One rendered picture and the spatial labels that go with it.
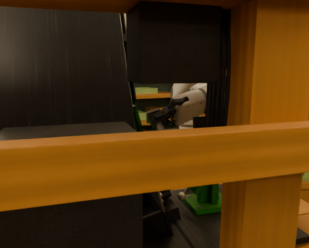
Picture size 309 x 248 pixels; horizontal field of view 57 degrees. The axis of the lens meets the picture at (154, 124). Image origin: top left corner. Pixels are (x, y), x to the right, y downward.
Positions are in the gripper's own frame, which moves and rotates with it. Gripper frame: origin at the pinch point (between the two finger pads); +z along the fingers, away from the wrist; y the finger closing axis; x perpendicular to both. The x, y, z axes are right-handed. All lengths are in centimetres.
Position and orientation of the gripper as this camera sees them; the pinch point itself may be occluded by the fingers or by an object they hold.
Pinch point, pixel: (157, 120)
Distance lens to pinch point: 84.5
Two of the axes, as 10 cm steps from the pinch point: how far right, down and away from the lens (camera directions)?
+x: 4.5, 7.5, -4.8
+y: 0.1, -5.4, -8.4
